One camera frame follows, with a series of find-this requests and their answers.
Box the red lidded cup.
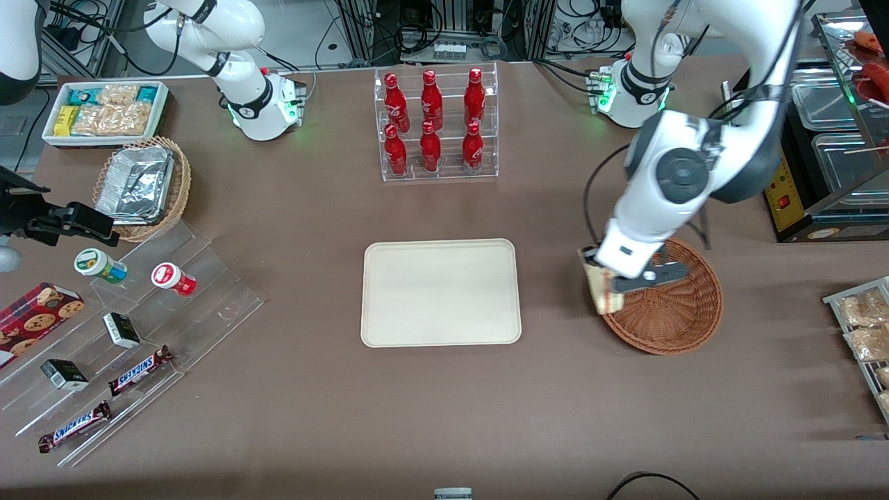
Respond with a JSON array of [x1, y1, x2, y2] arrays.
[[151, 262, 197, 297]]

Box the aluminium foil containers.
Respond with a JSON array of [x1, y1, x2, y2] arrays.
[[95, 145, 176, 225]]

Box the white plastic snack box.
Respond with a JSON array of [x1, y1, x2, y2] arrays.
[[42, 80, 171, 150]]

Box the aluminium frame structure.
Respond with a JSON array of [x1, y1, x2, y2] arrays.
[[333, 0, 556, 63]]

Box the beige rectangular tray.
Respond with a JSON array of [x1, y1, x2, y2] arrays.
[[360, 239, 522, 348]]

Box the clear acrylic stepped display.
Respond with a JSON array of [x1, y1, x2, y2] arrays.
[[0, 219, 265, 468]]

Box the white wire snack rack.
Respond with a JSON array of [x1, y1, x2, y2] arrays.
[[822, 276, 889, 426]]

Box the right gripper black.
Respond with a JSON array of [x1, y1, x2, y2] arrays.
[[0, 167, 120, 247]]

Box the small black box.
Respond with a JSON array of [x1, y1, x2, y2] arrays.
[[102, 312, 142, 349], [40, 358, 90, 392]]

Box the Snickers chocolate bar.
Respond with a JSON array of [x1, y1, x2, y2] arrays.
[[38, 401, 113, 454], [108, 344, 175, 397]]

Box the red cookie box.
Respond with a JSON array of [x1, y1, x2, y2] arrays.
[[0, 281, 86, 369]]

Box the clear bag of crackers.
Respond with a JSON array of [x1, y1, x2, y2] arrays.
[[72, 103, 155, 137], [97, 83, 142, 106]]

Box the light wicker basket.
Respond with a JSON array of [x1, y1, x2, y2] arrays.
[[92, 136, 192, 243]]

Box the red cola bottle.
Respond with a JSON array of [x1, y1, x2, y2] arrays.
[[384, 124, 409, 176], [384, 72, 410, 133], [420, 69, 444, 129], [419, 120, 442, 173], [462, 122, 485, 174], [464, 67, 487, 129]]

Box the triangle sandwich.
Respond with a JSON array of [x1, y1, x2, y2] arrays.
[[578, 249, 624, 315]]

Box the round brown wicker basket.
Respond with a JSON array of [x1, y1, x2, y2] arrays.
[[601, 237, 724, 356]]

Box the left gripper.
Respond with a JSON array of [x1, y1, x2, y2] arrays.
[[582, 229, 690, 293]]

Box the green lidded cup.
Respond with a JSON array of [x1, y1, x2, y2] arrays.
[[74, 248, 128, 285]]

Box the black cable loop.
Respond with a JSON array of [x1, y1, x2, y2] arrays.
[[606, 472, 702, 500]]

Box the steel food pan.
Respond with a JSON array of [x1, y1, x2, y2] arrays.
[[792, 68, 862, 133], [811, 132, 889, 209]]

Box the yellow snack packet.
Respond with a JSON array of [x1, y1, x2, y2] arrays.
[[53, 104, 81, 138]]

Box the black food warmer yellow panel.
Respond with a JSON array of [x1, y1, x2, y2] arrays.
[[722, 8, 889, 244]]

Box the clear acrylic bottle rack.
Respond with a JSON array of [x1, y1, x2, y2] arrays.
[[374, 62, 499, 183]]

